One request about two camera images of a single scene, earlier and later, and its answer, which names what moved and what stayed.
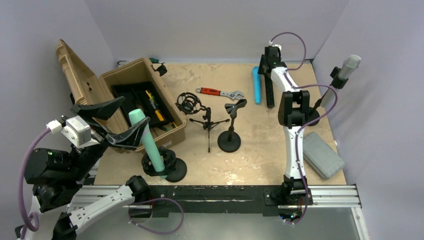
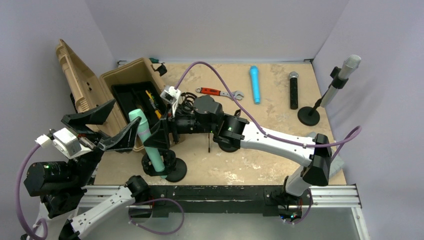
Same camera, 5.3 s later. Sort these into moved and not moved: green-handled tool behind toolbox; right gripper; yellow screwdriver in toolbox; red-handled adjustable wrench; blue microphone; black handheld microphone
Moved: right gripper; black handheld microphone
Not moved: blue microphone; green-handled tool behind toolbox; yellow screwdriver in toolbox; red-handled adjustable wrench
